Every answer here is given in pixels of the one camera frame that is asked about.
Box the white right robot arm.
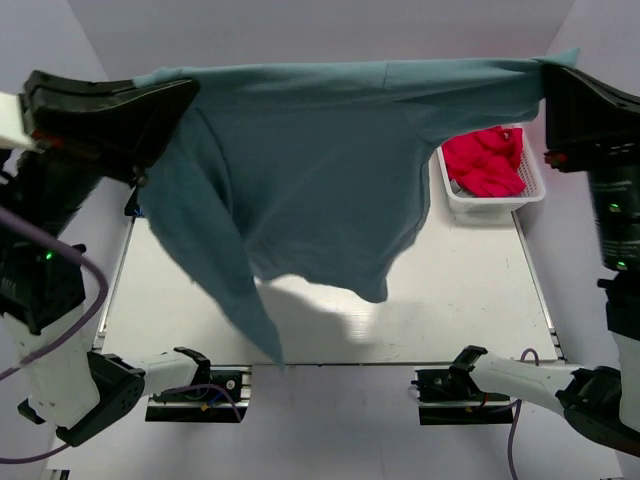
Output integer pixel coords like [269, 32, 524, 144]
[449, 66, 639, 457]

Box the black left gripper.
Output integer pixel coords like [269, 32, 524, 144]
[12, 66, 197, 241]

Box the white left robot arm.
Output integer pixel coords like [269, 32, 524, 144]
[1, 71, 212, 447]

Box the folded black t-shirt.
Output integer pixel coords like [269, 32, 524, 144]
[124, 190, 144, 218]

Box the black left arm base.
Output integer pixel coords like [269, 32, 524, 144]
[145, 367, 252, 424]

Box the crumpled red t-shirt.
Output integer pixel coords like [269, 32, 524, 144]
[442, 126, 526, 198]

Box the white plastic basket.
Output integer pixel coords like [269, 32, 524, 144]
[436, 124, 546, 214]

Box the teal blue t-shirt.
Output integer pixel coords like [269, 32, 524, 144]
[134, 50, 578, 364]

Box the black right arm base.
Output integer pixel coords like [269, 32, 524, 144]
[409, 368, 515, 426]

